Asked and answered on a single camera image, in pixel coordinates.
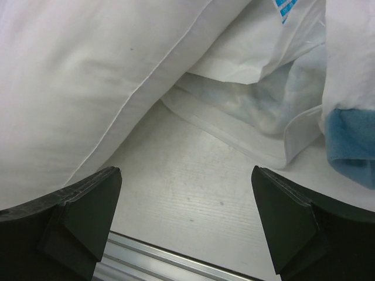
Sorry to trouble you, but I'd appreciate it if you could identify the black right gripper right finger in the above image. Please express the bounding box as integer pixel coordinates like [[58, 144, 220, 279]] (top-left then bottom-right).
[[251, 166, 374, 280]]

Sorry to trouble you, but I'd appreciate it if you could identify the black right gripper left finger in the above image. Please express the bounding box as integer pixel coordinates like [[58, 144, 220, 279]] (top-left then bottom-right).
[[1, 167, 122, 280]]

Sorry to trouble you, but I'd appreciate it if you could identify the blue houndstooth pillowcase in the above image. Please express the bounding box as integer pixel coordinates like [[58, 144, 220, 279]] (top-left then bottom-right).
[[159, 0, 375, 190]]

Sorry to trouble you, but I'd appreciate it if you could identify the white pillow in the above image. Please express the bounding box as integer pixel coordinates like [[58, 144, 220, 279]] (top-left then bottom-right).
[[0, 0, 296, 211]]

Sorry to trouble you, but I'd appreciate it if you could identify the aluminium front rail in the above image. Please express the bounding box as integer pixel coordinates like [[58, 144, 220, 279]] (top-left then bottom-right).
[[92, 231, 257, 280]]

